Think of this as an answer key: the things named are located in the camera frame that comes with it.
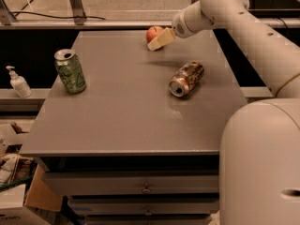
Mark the metal railing frame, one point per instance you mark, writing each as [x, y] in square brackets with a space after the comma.
[116, 14]

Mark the grey drawer cabinet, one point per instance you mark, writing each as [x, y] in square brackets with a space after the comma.
[126, 151]

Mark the white box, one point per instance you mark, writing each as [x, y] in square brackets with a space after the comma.
[12, 210]

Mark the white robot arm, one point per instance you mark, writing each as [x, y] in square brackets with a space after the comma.
[259, 155]

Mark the orange soda can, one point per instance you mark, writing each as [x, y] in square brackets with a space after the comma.
[186, 78]

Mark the cardboard box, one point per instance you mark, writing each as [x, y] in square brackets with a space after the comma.
[41, 196]

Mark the red apple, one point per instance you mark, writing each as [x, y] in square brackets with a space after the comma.
[152, 32]

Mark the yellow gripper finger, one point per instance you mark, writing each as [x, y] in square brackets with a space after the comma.
[163, 38]

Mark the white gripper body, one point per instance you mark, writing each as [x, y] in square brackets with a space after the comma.
[180, 24]

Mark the white pump bottle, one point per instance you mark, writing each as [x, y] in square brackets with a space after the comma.
[18, 83]

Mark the green soda can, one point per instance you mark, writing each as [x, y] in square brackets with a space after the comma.
[70, 71]

